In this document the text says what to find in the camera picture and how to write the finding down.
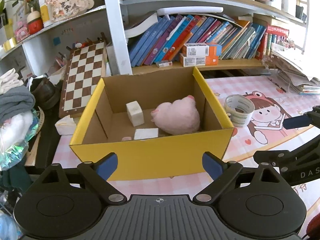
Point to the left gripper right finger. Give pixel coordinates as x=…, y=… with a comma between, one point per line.
x=223, y=176

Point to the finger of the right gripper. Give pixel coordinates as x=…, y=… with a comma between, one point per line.
x=276, y=158
x=309, y=118

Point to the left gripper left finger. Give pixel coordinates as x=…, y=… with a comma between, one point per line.
x=96, y=176

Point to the white charger plug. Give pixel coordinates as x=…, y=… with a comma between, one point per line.
x=146, y=133

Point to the white tape roll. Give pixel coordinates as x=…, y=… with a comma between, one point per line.
x=239, y=109

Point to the white eraser block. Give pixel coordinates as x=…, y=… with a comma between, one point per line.
x=135, y=113

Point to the pink cartoon desk mat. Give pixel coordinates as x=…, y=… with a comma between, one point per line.
x=272, y=100

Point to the stack of papers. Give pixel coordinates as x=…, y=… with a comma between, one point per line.
x=297, y=72

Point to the crumpled white tissue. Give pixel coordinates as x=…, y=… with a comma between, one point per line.
x=66, y=125

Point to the pink plush toy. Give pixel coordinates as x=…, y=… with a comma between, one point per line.
x=177, y=118

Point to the yellow cardboard box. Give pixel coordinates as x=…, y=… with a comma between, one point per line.
x=118, y=118

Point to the red books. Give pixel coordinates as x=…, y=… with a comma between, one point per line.
x=271, y=36

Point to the checkered chess board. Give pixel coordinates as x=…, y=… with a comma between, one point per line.
x=86, y=66

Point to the grey folded cloth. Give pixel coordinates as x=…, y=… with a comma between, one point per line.
x=15, y=101

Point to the lower orange white box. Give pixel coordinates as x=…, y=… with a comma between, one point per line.
x=198, y=61

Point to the orange white box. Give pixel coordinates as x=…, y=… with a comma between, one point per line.
x=198, y=61
x=201, y=49

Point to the small red white box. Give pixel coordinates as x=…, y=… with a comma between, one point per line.
x=165, y=63

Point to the upper orange white box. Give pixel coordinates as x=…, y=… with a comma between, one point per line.
x=201, y=49

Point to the row of books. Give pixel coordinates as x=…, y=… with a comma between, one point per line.
x=161, y=38

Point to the white desk lamp bar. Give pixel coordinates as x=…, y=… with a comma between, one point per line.
x=189, y=10

